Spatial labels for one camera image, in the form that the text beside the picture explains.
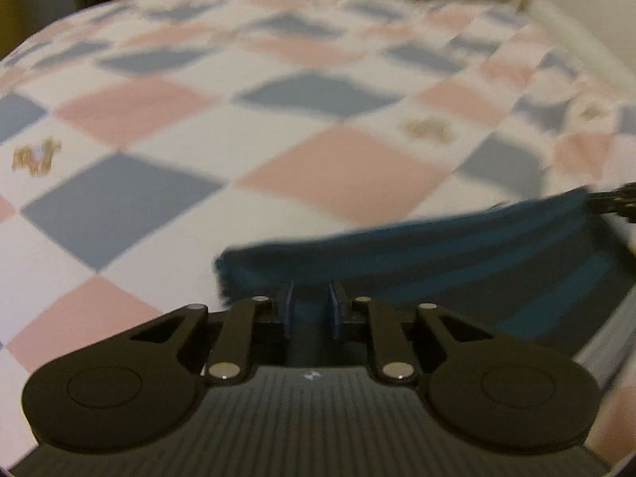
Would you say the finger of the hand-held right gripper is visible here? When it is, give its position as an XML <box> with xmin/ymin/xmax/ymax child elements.
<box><xmin>585</xmin><ymin>184</ymin><xmax>636</xmax><ymax>223</ymax></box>

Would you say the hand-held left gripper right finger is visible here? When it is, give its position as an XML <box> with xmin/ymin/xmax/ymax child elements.
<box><xmin>328</xmin><ymin>280</ymin><xmax>490</xmax><ymax>386</ymax></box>

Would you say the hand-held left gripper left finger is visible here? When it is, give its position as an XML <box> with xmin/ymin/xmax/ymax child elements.
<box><xmin>130</xmin><ymin>280</ymin><xmax>295</xmax><ymax>386</ymax></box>

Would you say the teal grey striped garment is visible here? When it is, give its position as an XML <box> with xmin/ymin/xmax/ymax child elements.
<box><xmin>213</xmin><ymin>186</ymin><xmax>636</xmax><ymax>394</ymax></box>

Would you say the pink blue checkered bed sheet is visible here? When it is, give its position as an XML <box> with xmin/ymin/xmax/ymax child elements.
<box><xmin>0</xmin><ymin>0</ymin><xmax>636</xmax><ymax>468</ymax></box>

